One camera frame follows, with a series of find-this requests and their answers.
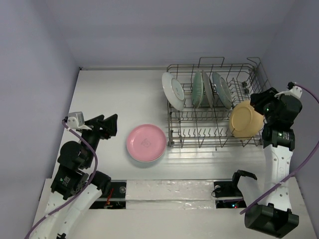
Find light blue plate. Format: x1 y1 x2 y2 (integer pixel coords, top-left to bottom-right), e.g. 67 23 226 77
129 156 163 169

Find white plate with floral face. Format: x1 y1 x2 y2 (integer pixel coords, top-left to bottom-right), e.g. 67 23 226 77
161 72 185 111

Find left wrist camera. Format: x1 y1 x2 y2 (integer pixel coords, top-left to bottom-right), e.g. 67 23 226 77
64 112 92 131

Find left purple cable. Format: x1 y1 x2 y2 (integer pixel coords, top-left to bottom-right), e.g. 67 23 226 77
23 120 98 239

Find grey plate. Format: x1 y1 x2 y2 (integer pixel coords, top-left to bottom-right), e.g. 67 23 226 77
202 70 214 109

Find pink plate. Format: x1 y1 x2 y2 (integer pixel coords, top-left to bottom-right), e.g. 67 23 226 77
126 124 166 151

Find blue patterned plate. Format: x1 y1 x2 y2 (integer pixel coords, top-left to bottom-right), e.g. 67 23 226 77
212 72 233 110

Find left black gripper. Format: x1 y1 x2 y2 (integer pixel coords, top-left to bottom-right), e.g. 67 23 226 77
81 113 118 166

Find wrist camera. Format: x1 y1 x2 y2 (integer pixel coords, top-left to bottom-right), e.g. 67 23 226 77
64 112 92 131
275 82 303 100

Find green plate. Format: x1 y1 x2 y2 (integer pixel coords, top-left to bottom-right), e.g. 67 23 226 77
192 71 204 109

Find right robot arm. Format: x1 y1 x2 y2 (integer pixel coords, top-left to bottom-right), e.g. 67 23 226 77
229 86 302 239

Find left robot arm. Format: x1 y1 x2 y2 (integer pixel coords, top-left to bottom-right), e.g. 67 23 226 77
26 112 118 239

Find yellow plate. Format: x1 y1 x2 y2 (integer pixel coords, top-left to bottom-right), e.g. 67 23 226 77
229 100 264 140

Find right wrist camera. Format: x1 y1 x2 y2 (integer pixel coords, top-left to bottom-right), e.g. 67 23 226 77
275 82 303 100

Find metal wire dish rack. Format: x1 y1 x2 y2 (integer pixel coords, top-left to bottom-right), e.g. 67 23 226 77
166 57 271 148

